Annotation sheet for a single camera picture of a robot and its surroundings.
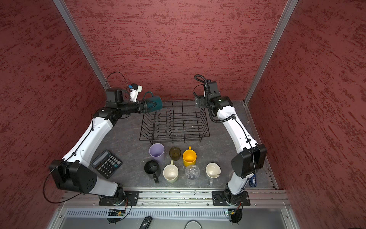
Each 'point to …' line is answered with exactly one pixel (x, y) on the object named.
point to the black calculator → (106, 163)
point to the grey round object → (193, 224)
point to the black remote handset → (146, 222)
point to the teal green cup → (159, 102)
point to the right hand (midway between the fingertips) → (204, 102)
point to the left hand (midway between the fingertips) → (150, 106)
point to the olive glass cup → (175, 153)
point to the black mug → (151, 168)
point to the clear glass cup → (192, 172)
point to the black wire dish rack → (180, 120)
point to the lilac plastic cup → (157, 150)
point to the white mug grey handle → (213, 171)
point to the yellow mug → (189, 157)
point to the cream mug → (170, 172)
